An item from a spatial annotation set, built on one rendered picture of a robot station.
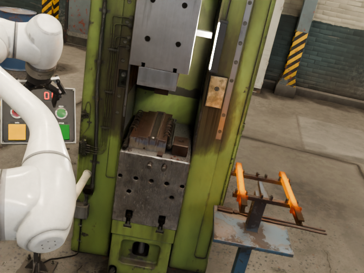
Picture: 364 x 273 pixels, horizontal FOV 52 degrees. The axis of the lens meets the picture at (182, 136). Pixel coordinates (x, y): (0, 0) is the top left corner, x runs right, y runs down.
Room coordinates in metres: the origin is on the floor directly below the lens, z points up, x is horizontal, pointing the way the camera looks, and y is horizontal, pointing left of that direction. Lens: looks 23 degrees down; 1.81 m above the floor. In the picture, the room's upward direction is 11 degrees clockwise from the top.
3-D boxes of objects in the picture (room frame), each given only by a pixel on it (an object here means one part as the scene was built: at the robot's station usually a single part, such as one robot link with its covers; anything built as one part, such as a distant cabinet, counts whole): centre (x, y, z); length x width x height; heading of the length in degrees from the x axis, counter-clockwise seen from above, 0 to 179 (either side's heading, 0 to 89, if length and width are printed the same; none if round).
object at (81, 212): (1.92, 0.54, 0.36); 0.09 x 0.07 x 0.12; 91
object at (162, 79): (2.02, 0.18, 1.32); 0.42 x 0.20 x 0.10; 1
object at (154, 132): (2.02, 0.16, 0.99); 0.42 x 0.05 x 0.01; 1
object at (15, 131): (1.56, 0.77, 1.01); 0.07 x 0.05 x 0.07; 116
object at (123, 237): (2.03, 0.13, 0.23); 0.55 x 0.37 x 0.47; 1
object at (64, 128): (1.64, 0.59, 1.01); 0.07 x 0.05 x 0.07; 116
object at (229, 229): (1.62, -0.44, 0.67); 0.40 x 0.30 x 0.02; 89
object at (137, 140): (2.02, 0.18, 0.96); 0.42 x 0.20 x 0.09; 1
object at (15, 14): (5.85, 2.88, 0.44); 0.59 x 0.59 x 0.88
